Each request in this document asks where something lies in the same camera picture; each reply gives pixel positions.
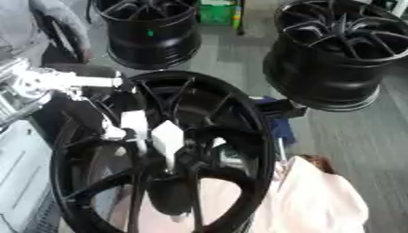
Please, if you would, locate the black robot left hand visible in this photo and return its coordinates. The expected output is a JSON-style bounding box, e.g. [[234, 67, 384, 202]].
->
[[66, 85, 157, 143]]

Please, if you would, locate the black wheel rim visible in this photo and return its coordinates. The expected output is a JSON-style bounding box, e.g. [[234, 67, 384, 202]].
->
[[90, 0, 204, 71], [261, 0, 408, 113]]

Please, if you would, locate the large black spoked wheel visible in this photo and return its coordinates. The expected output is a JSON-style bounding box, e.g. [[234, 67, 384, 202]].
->
[[47, 70, 278, 233]]

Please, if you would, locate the blue wheel stand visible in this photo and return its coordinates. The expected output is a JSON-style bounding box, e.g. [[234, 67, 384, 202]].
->
[[250, 96, 310, 147]]

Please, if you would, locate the green box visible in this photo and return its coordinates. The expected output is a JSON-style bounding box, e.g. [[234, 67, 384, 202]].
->
[[198, 0, 240, 26]]

